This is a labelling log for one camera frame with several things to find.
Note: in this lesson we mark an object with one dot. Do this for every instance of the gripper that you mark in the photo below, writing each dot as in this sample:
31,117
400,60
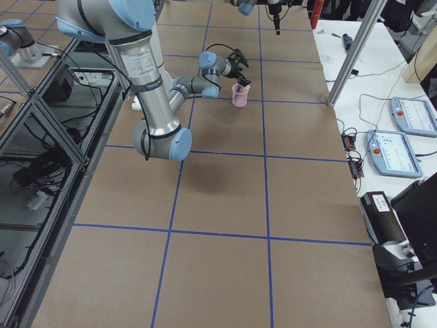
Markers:
236,72
274,14

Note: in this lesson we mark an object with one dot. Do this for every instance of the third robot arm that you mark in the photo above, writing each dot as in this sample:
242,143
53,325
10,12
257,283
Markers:
18,44

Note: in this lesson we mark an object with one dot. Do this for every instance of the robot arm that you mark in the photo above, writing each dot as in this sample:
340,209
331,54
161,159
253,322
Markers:
159,134
245,7

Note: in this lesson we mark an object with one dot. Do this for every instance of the pink mesh pen holder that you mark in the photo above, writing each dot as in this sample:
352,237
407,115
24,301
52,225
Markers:
239,100

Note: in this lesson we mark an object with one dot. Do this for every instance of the far teach pendant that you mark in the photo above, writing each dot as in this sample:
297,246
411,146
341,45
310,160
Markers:
413,116

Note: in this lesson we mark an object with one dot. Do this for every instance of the teach pendant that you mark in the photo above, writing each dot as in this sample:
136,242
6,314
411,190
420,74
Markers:
413,116
392,154

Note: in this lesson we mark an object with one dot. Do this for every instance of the near teach pendant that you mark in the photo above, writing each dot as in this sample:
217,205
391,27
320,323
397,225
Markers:
392,154

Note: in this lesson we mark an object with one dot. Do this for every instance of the dark brown box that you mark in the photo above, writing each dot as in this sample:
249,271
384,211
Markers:
380,220

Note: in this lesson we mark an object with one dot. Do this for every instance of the black monitor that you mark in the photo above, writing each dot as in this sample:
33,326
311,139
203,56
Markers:
415,208

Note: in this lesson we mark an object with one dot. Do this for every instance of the aluminium frame post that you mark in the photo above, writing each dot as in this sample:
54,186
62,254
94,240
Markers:
364,31

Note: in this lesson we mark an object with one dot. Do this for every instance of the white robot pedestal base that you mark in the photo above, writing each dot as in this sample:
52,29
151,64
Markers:
164,78

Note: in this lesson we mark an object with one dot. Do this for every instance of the usb hub with cables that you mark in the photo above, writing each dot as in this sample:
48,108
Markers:
348,137

